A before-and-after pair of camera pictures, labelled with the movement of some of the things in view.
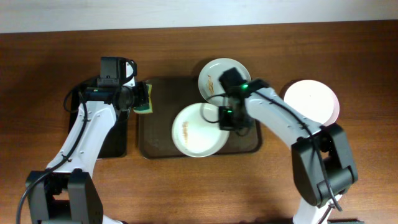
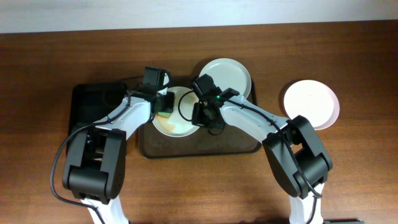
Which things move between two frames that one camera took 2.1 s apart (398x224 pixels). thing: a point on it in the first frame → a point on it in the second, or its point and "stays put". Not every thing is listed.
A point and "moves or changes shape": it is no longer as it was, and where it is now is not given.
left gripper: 143,95 → 168,102
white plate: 314,100 stays put
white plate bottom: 196,132 → 180,124
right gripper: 226,117 → 199,115
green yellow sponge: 147,108 moves or changes shape
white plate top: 209,83 stays put
